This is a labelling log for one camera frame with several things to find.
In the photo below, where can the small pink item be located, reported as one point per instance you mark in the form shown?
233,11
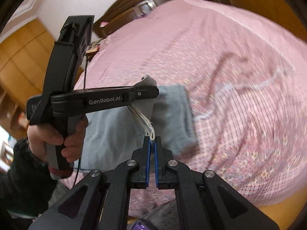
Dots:
103,24

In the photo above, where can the purple cloth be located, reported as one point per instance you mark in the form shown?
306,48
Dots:
142,16

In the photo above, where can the pink floral bedspread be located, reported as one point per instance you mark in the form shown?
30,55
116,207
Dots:
203,52

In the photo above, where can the person's left forearm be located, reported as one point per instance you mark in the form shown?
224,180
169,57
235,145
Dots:
19,184

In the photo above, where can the grey pants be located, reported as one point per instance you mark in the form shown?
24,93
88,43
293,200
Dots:
172,115

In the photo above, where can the person's left hand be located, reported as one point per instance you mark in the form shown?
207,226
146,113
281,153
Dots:
39,139

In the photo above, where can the pile of clothes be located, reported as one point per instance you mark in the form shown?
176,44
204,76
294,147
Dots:
94,46

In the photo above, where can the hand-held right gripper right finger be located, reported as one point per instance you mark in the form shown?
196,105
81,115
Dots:
157,165

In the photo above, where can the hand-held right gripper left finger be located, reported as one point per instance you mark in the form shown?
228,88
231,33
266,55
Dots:
147,165

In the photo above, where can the dark wooden headboard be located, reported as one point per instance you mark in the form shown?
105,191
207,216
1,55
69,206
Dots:
124,12

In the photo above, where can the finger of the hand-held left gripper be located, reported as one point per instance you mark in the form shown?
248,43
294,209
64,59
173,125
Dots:
144,93

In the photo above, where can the wooden wardrobe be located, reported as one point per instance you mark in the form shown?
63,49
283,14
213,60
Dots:
24,71

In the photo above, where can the pink plaid bed sheet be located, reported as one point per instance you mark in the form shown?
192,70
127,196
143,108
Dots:
251,134

